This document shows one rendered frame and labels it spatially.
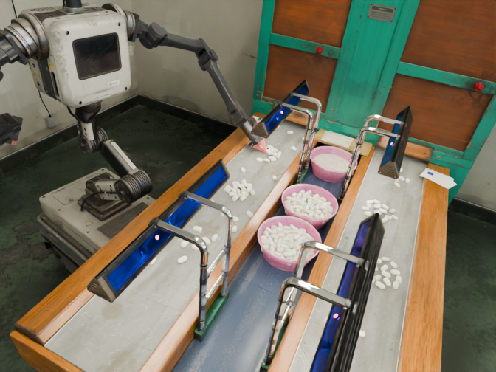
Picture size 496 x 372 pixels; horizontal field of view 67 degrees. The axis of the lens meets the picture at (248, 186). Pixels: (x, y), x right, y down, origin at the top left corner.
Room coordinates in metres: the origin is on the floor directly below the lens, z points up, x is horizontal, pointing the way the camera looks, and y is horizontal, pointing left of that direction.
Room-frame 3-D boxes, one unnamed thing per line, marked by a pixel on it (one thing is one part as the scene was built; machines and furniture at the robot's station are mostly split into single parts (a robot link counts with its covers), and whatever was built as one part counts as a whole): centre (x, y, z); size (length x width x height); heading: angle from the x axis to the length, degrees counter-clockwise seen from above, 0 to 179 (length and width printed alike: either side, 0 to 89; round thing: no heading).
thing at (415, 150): (1.93, -0.87, 0.83); 0.30 x 0.06 x 0.07; 69
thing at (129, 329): (1.36, 0.08, 0.73); 1.81 x 0.30 x 0.02; 159
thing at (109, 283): (0.84, 0.22, 1.08); 0.62 x 0.08 x 0.07; 159
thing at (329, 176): (1.80, -0.46, 0.72); 0.27 x 0.27 x 0.10
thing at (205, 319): (0.80, 0.14, 0.90); 0.20 x 0.19 x 0.45; 159
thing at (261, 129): (1.74, -0.13, 1.08); 0.62 x 0.08 x 0.07; 159
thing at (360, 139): (1.56, -0.58, 0.90); 0.20 x 0.19 x 0.45; 159
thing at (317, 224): (1.39, -0.30, 0.72); 0.27 x 0.27 x 0.10
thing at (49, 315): (1.43, 0.28, 0.67); 1.81 x 0.12 x 0.19; 159
